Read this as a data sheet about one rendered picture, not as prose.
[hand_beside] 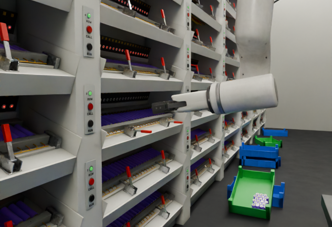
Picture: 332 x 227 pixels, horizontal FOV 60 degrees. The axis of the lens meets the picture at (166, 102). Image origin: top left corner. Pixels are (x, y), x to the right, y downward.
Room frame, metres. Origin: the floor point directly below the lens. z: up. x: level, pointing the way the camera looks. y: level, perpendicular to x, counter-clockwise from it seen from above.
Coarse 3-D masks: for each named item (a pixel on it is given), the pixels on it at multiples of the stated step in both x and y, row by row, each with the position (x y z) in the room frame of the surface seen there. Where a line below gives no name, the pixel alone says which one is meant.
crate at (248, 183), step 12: (240, 168) 1.67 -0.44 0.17; (240, 180) 1.67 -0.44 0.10; (252, 180) 1.66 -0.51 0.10; (264, 180) 1.64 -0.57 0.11; (240, 192) 1.58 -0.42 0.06; (252, 192) 1.56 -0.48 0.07; (264, 192) 1.55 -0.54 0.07; (228, 204) 1.44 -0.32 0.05; (240, 204) 1.49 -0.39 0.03; (252, 216) 1.41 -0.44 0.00; (264, 216) 1.38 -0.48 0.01
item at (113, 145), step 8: (104, 104) 1.05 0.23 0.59; (112, 104) 1.10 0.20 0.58; (120, 104) 1.15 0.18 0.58; (128, 104) 1.21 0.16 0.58; (136, 104) 1.27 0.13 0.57; (168, 112) 1.33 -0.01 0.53; (176, 120) 1.33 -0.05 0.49; (184, 120) 1.32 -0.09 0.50; (144, 128) 1.06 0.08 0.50; (152, 128) 1.09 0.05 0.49; (160, 128) 1.12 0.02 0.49; (168, 128) 1.17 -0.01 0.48; (176, 128) 1.26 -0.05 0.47; (104, 136) 0.77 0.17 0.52; (112, 136) 0.88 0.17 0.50; (120, 136) 0.90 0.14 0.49; (128, 136) 0.93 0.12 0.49; (136, 136) 0.95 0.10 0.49; (144, 136) 0.99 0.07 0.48; (152, 136) 1.05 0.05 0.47; (160, 136) 1.12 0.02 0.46; (168, 136) 1.21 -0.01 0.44; (104, 144) 0.81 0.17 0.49; (112, 144) 0.82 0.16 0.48; (120, 144) 0.85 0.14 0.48; (128, 144) 0.90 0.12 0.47; (136, 144) 0.95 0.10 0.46; (144, 144) 1.01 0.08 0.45; (104, 152) 0.79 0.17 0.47; (112, 152) 0.83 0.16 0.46; (120, 152) 0.87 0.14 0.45; (104, 160) 0.81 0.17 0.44
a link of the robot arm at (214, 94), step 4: (212, 84) 0.75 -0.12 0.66; (216, 84) 0.75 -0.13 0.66; (212, 88) 0.74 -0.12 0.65; (216, 88) 0.73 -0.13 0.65; (212, 92) 0.73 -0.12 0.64; (216, 92) 0.73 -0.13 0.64; (212, 96) 0.73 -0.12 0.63; (216, 96) 0.72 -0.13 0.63; (212, 100) 0.73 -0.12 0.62; (216, 100) 0.72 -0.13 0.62; (212, 104) 0.73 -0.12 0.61; (216, 104) 0.73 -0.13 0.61; (220, 104) 0.72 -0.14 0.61; (212, 108) 0.73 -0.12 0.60; (216, 108) 0.73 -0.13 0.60; (220, 108) 0.73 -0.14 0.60; (216, 112) 0.74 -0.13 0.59; (220, 112) 0.74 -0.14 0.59
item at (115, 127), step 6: (162, 114) 1.25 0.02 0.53; (168, 114) 1.28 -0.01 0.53; (132, 120) 1.02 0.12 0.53; (138, 120) 1.05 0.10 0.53; (144, 120) 1.08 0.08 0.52; (150, 120) 1.12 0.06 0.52; (156, 120) 1.17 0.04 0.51; (168, 120) 1.25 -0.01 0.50; (102, 126) 0.87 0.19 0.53; (108, 126) 0.89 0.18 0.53; (114, 126) 0.90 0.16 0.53; (120, 126) 0.93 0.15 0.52; (144, 126) 1.05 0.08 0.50; (108, 132) 0.88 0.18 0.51; (120, 132) 0.91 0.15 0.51
